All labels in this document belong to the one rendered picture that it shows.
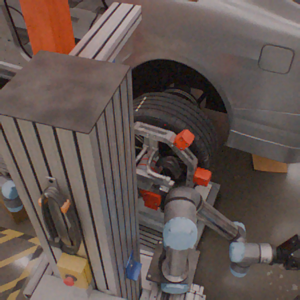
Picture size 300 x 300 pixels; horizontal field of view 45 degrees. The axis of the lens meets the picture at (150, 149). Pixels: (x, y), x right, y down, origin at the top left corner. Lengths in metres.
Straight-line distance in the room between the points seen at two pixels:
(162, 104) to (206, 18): 0.53
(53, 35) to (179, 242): 1.14
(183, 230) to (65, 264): 0.39
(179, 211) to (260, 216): 1.91
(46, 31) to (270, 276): 2.19
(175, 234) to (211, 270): 1.58
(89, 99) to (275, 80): 1.48
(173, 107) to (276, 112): 0.61
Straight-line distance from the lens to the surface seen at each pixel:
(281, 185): 3.40
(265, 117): 2.29
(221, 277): 2.81
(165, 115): 2.05
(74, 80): 0.86
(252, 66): 2.11
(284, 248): 1.51
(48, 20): 1.84
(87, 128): 0.73
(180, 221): 1.25
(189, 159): 2.06
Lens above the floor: 2.52
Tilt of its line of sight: 46 degrees down
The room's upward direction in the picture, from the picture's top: straight up
